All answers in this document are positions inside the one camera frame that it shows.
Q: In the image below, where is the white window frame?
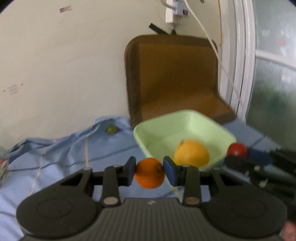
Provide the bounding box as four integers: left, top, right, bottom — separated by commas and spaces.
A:
219, 0, 296, 121

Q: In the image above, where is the orange mandarin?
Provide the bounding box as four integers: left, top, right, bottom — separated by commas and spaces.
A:
134, 158, 165, 189

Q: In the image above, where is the green lime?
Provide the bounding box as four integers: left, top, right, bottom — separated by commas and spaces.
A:
105, 125, 118, 135

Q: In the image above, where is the white power strip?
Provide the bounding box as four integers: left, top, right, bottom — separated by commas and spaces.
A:
160, 0, 190, 25

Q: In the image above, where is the person right hand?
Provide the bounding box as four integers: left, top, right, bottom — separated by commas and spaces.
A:
281, 221, 296, 241

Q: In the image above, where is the large yellow grapefruit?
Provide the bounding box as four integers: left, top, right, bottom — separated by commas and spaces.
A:
173, 139, 210, 168

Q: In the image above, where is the clear plastic bag of fruit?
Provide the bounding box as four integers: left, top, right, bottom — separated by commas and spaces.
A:
0, 147, 9, 185

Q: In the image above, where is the red cherry tomato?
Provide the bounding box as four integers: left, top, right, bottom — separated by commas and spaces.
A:
227, 143, 248, 158

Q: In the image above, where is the light green plastic basket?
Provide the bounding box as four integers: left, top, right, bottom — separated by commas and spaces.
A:
133, 110, 237, 171

